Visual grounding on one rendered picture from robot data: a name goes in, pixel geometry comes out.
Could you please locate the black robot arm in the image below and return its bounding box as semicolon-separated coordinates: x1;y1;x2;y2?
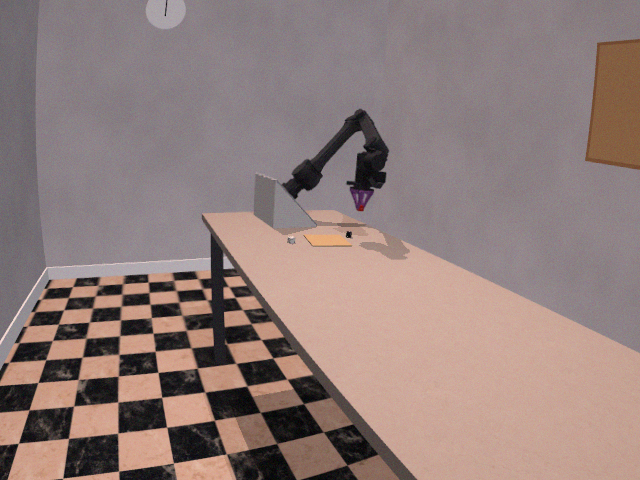
282;109;389;199

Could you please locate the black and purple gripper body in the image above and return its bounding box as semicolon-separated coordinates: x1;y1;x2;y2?
346;167;374;191

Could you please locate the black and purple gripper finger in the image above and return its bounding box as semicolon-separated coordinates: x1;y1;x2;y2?
350;188;364;209
361;191;374;208

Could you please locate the tan mat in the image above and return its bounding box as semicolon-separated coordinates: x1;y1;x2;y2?
304;235;352;247

